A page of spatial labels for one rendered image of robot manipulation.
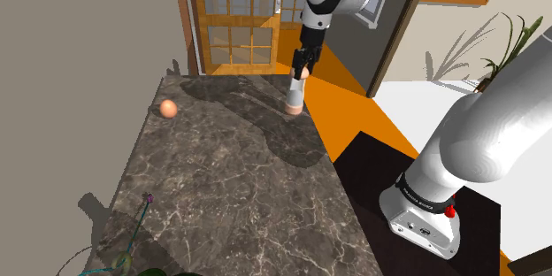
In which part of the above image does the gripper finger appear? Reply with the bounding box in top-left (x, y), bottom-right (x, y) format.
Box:
top-left (306, 46), bottom-right (323, 79)
top-left (291, 49), bottom-right (304, 81)

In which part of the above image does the white shaker with peach ends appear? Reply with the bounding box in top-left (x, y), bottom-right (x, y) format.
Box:
top-left (284, 66), bottom-right (311, 116)

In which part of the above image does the dark grey door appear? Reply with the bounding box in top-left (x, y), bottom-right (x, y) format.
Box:
top-left (320, 0), bottom-right (430, 99)

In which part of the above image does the wooden door with glass panes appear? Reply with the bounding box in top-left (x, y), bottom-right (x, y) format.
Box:
top-left (186, 0), bottom-right (312, 76)

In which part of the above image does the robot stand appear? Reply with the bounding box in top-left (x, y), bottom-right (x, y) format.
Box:
top-left (333, 130), bottom-right (504, 276)

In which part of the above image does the brown egg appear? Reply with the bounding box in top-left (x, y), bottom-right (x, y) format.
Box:
top-left (159, 99), bottom-right (179, 119)

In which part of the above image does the green potted plant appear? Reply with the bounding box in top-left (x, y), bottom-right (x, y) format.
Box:
top-left (473, 12), bottom-right (544, 94)

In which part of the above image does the purple flower on thin stem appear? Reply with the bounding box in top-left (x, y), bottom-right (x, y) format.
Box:
top-left (77, 192), bottom-right (155, 276)

